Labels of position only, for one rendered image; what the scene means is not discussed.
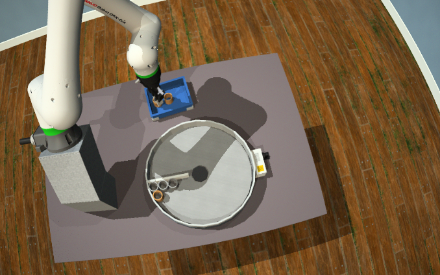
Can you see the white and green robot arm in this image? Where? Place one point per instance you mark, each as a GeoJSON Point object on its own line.
{"type": "Point", "coordinates": [56, 94]}

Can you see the blue open crate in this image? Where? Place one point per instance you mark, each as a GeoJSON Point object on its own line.
{"type": "Point", "coordinates": [181, 99]}

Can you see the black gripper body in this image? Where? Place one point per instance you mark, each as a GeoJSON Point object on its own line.
{"type": "Point", "coordinates": [154, 86]}

